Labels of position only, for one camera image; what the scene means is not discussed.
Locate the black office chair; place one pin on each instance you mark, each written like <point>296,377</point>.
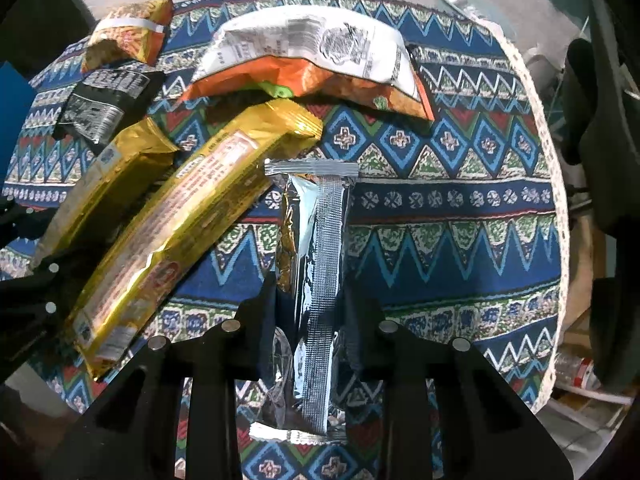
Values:
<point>615,160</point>

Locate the black cloth panel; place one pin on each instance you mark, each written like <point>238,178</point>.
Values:
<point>40,25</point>

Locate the black snack packet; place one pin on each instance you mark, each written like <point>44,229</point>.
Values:
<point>100,105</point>

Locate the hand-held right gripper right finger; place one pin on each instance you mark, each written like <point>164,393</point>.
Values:
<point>365,335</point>

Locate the orange white-striped peanut packet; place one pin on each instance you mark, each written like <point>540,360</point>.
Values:
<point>135,30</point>

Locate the short gold snack packet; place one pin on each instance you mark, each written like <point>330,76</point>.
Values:
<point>100,185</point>

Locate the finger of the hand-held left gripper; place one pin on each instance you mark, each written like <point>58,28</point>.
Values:
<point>20,220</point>
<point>35,300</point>

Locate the plastic bottle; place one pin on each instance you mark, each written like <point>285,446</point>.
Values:
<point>575,370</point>

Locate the long gold snack packet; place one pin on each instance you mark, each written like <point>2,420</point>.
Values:
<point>190,210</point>

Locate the white and orange snack bag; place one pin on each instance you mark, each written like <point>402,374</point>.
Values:
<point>310,45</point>

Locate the silver foil snack packet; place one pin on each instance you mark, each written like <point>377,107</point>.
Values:
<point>320,260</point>

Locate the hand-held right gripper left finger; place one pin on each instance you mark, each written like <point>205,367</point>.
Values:
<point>255,330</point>

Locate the blue patterned tablecloth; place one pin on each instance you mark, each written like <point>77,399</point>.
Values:
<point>450,220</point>

